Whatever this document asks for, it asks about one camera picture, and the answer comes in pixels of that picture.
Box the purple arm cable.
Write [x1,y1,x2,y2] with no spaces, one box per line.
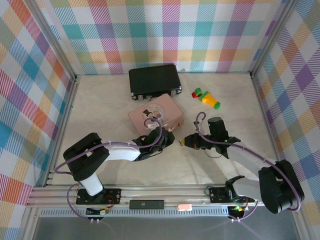
[194,111,305,223]
[54,117,166,223]

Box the yellow and green toy block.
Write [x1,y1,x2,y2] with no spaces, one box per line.
[199,91,222,110]

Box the pink tin box with picture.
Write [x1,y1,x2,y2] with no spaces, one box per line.
[127,94,185,135]

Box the aluminium side floor rail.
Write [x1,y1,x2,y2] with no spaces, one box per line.
[249,73,290,186]
[43,74,81,187]

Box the aluminium front rail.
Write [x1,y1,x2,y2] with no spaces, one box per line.
[26,184,302,209]

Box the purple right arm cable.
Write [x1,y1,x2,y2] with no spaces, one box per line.
[194,111,305,223]

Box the aluminium frame post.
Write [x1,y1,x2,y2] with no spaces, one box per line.
[249,0,295,76]
[29,0,79,81]

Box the black hard case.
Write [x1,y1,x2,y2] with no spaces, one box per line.
[128,64,183,101]

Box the black bar device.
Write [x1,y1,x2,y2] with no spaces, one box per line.
[129,199,165,210]

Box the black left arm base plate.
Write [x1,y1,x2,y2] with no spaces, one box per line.
[75,187,123,206]

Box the small connector board green light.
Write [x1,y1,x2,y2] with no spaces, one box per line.
[228,204,248,218]

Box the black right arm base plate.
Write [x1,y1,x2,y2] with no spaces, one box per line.
[208,187,256,205]

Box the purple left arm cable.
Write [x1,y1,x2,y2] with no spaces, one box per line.
[54,117,166,223]

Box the perforated metal cable tray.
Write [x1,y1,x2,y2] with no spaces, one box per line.
[37,208,300,219]

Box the thin black cable loop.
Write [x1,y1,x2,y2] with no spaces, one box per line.
[206,148,225,160]

